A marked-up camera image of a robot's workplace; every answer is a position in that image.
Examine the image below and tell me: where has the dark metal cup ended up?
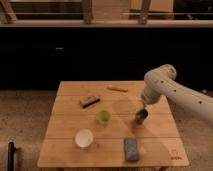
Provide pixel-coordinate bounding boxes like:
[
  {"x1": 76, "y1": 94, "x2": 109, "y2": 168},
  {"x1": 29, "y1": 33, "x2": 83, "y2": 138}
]
[{"x1": 135, "y1": 109, "x2": 148, "y2": 125}]

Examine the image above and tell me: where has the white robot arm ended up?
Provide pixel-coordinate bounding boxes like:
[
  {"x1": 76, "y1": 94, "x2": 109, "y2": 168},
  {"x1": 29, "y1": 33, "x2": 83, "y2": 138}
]
[{"x1": 141, "y1": 64, "x2": 213, "y2": 126}]

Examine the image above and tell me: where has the blue sponge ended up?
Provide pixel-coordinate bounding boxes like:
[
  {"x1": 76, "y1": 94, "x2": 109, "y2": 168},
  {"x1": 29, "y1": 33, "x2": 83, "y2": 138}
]
[{"x1": 124, "y1": 138, "x2": 139, "y2": 161}]

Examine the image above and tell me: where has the green translucent cup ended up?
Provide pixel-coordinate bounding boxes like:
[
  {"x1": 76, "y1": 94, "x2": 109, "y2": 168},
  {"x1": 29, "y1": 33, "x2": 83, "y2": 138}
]
[{"x1": 97, "y1": 110, "x2": 110, "y2": 126}]

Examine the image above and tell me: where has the wooden table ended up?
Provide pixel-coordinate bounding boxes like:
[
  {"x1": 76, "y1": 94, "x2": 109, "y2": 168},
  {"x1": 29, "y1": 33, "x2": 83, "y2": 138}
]
[{"x1": 38, "y1": 81, "x2": 189, "y2": 168}]

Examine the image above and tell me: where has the black bar object on floor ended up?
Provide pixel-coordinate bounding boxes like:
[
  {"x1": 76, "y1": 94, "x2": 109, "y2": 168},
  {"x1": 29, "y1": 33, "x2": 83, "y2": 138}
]
[{"x1": 7, "y1": 142, "x2": 16, "y2": 171}]

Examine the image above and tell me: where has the wooden railing shelf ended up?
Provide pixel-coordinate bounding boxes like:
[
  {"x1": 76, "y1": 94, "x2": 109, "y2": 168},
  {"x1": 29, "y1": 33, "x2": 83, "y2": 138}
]
[{"x1": 0, "y1": 0, "x2": 213, "y2": 28}]

